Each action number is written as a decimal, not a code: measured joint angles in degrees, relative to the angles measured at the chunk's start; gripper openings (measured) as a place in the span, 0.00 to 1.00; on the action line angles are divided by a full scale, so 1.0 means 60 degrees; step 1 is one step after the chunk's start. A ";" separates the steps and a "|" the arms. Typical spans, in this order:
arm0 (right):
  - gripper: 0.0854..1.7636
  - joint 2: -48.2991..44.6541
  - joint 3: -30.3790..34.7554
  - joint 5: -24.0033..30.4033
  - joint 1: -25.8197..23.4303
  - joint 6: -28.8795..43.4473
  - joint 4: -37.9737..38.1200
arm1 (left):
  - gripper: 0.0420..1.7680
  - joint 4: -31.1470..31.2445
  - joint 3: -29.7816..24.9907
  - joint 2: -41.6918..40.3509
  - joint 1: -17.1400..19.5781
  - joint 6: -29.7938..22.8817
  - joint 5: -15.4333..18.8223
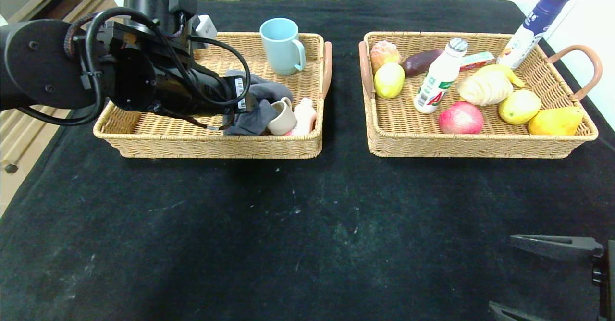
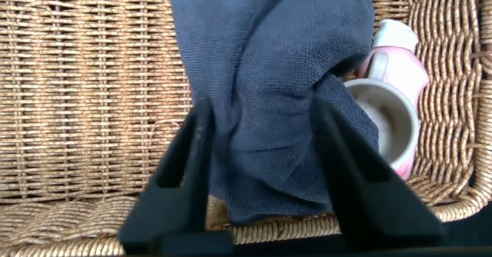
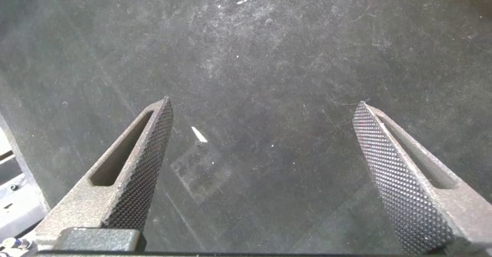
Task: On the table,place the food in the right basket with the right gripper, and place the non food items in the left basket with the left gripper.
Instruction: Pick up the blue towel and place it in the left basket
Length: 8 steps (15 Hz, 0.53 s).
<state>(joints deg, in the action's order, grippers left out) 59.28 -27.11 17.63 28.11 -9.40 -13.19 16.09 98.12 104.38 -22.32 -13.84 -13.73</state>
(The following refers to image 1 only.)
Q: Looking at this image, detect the small cream espresso cup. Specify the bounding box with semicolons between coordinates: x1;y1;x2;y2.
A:
267;97;298;136

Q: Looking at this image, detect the grey towel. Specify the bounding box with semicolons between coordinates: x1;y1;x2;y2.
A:
222;69;294;136

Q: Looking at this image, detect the white milk bottle green label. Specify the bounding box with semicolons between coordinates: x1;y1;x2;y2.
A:
414;38;469;114

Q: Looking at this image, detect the red apple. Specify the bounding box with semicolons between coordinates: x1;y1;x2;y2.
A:
438;101;484;135

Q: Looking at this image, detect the striped bread loaf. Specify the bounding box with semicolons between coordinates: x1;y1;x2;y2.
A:
456;70;514;107

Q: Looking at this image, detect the wicker basket holding food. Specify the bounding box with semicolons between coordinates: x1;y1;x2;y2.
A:
358;31;602;159

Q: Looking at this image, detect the wicker basket holding household items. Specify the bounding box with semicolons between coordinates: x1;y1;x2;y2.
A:
92;32;333;159

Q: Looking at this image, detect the pale pink object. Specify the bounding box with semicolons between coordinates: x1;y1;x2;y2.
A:
288;98;318;136

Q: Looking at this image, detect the black table cloth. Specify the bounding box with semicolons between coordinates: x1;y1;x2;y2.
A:
0;0;615;321

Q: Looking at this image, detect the light blue mug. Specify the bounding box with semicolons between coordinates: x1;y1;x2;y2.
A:
260;17;307;76

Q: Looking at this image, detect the yellow lemon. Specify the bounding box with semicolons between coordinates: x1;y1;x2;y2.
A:
498;89;542;125
373;62;405;99

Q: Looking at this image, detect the orange pink peach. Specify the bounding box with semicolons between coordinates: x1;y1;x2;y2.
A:
369;41;402;74

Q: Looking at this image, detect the dark purple eggplant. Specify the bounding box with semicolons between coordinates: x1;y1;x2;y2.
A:
402;49;446;78

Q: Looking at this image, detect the red green snack pack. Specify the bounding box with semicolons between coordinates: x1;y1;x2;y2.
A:
460;51;495;72

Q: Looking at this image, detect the yellow banana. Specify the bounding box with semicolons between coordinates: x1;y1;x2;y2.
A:
473;64;525;88

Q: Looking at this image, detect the orange yellow mango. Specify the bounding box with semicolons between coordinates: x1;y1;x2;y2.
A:
528;106;584;136

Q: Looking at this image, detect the white bottle purple cap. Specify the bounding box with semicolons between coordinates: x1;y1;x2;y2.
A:
496;0;573;70

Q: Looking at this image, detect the cream folding rack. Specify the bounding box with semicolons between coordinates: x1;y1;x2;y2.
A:
0;107;65;174

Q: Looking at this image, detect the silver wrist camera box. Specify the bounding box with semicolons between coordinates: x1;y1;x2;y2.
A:
191;14;218;41

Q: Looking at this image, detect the smooth black camera cable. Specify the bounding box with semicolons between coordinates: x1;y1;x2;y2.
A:
14;7;252;132

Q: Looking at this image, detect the braided black arm cable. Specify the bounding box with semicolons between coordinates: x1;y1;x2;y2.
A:
64;12;99;60

